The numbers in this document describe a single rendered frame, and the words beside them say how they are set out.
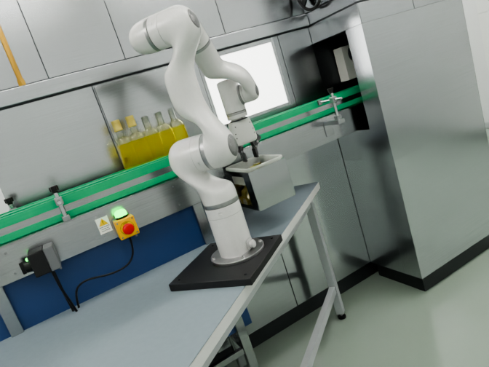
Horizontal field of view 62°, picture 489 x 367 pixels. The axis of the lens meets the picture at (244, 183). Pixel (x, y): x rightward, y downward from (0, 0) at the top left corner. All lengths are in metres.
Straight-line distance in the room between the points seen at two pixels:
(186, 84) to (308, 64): 1.13
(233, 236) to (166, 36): 0.65
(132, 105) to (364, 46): 1.08
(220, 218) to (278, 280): 0.98
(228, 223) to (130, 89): 0.81
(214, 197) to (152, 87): 0.75
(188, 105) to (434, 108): 1.42
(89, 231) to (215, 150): 0.58
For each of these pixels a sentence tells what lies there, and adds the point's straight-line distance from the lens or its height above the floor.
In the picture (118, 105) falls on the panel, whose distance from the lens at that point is 1.83.
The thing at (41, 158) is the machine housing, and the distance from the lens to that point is 1.83.
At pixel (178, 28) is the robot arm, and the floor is 1.51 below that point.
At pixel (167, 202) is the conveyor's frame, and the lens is 1.59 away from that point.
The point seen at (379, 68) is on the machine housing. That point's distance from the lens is 2.06.
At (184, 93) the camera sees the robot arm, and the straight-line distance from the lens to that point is 1.27.
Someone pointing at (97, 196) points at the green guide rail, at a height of 1.09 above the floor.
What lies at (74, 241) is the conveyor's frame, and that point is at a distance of 1.56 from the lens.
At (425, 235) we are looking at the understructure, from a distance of 2.31.
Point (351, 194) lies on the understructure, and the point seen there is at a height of 0.55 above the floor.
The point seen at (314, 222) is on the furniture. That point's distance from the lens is 2.07.
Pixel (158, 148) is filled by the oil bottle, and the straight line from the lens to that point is 1.70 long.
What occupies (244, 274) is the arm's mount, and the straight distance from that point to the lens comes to 1.24.
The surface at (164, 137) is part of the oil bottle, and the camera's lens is 1.71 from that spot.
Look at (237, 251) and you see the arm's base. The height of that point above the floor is 0.80.
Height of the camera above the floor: 1.28
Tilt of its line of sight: 12 degrees down
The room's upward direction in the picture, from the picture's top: 18 degrees counter-clockwise
